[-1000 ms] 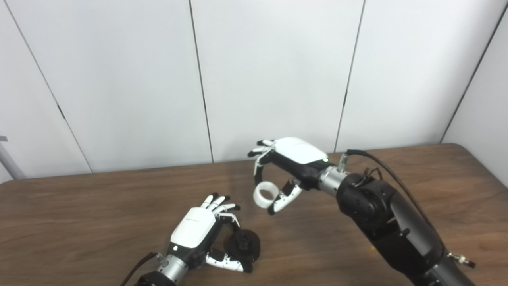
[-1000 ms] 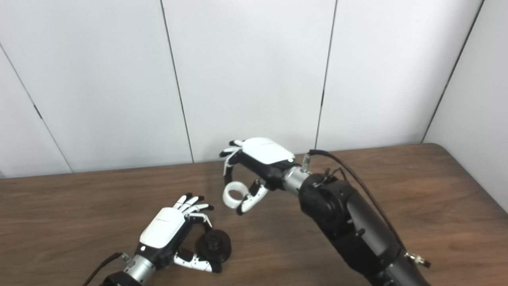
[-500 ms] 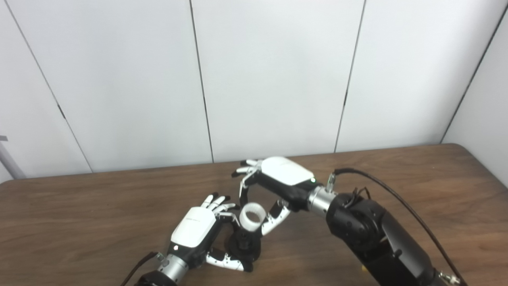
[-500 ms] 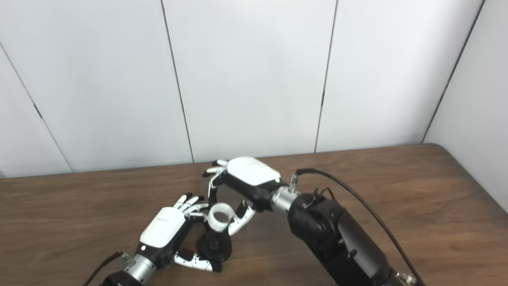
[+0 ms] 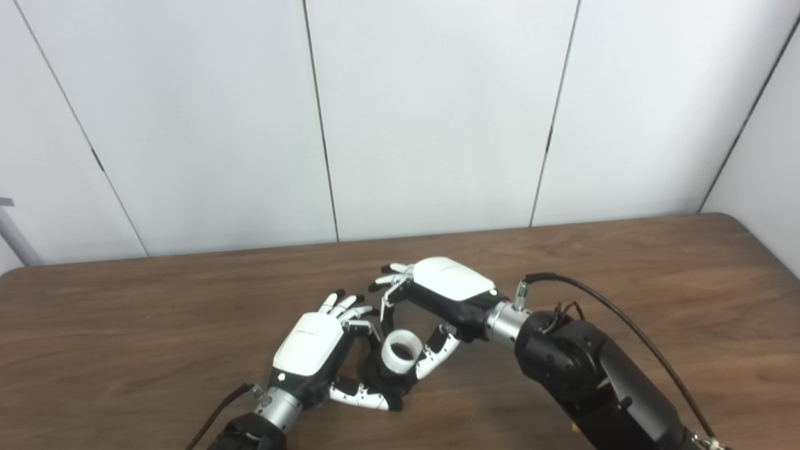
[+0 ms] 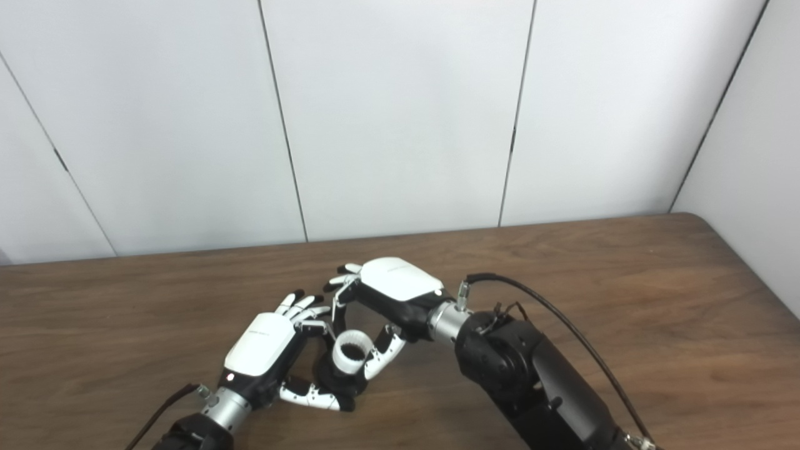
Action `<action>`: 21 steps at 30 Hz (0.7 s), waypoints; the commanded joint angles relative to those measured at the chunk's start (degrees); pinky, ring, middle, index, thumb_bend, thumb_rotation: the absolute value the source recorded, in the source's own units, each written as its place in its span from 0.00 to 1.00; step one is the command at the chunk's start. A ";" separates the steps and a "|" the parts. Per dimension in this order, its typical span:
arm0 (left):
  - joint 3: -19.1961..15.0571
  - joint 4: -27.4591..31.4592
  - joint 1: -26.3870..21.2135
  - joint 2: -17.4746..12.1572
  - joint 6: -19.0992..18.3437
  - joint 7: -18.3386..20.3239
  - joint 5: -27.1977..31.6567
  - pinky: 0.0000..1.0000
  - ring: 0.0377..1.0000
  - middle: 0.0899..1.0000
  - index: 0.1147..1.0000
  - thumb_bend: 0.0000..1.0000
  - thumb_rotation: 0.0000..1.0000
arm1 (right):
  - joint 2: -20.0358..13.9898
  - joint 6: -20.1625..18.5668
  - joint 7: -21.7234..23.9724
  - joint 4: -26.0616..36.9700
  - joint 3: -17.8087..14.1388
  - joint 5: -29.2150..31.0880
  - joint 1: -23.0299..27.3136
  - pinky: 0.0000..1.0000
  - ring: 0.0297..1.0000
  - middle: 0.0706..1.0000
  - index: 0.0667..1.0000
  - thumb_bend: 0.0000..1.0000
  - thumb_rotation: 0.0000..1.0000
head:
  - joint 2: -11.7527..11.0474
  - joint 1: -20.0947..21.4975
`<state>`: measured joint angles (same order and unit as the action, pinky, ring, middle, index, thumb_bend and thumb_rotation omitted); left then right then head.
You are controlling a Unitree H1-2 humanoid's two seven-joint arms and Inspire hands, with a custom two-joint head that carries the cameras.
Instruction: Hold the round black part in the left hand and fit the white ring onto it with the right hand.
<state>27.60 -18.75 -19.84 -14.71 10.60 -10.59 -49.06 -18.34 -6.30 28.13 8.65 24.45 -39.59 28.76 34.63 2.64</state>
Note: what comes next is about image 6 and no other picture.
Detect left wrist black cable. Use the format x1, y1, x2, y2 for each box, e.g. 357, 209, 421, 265
125, 383, 202, 450

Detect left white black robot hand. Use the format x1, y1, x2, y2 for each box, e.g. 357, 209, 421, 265
219, 289, 357, 413

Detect white ribbed plastic ring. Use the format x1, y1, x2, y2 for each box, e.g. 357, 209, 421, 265
332, 329, 374, 375

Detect round black plastic part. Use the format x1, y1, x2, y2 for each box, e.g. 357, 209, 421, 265
312, 349, 371, 402

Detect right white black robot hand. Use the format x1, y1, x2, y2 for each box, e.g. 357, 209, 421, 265
322, 257, 446, 381

